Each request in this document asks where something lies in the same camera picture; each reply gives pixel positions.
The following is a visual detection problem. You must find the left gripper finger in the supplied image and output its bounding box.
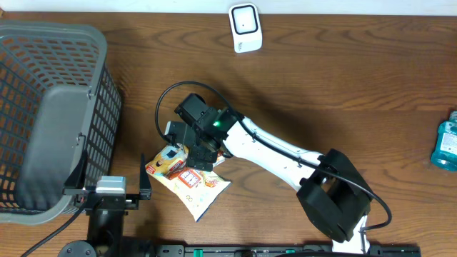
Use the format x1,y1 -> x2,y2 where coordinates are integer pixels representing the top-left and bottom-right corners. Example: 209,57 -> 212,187
64,150 -> 87,189
139,154 -> 151,195

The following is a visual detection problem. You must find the red orange snack bar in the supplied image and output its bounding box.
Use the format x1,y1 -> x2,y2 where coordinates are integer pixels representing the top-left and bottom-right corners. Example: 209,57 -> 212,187
166,151 -> 225,179

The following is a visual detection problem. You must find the large yellow snack bag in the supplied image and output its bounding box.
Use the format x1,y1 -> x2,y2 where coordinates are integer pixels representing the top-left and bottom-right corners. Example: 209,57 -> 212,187
145,144 -> 231,221

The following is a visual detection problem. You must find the blue mouthwash bottle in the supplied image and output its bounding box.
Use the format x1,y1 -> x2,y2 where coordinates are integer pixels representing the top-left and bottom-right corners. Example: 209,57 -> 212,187
431,111 -> 457,172

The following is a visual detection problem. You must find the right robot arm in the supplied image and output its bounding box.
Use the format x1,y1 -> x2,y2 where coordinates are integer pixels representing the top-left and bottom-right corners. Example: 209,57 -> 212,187
165,94 -> 372,253

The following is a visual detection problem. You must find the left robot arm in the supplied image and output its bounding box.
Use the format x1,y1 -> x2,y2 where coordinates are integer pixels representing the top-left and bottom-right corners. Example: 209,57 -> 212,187
59,151 -> 155,257

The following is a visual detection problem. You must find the white barcode scanner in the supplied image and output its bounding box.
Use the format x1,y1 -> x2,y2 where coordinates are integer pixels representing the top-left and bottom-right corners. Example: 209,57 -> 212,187
228,3 -> 263,54

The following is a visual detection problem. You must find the grey plastic shopping basket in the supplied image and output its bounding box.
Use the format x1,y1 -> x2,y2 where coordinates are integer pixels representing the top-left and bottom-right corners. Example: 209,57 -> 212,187
1,20 -> 122,225

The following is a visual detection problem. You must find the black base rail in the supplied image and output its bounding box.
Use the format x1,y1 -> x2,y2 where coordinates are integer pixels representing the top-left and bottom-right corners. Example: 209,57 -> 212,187
151,245 -> 422,257

